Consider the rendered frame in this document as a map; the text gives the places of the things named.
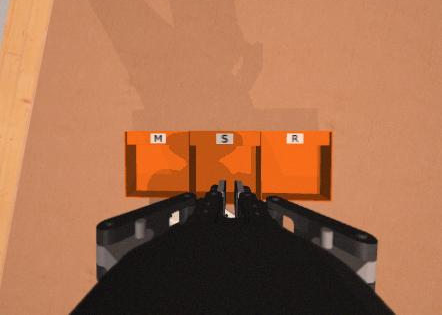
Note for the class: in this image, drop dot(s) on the orange three-compartment bin rack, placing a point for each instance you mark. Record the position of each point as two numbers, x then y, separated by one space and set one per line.
293 165

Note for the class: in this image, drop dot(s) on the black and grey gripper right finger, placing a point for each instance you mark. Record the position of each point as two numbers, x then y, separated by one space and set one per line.
356 248

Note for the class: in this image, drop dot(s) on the beige domino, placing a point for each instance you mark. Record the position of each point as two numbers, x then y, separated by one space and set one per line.
174 218

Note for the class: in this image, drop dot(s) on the white domino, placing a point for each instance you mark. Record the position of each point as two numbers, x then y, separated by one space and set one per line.
229 213

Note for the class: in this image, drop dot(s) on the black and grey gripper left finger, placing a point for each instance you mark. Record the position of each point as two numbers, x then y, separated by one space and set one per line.
118 235

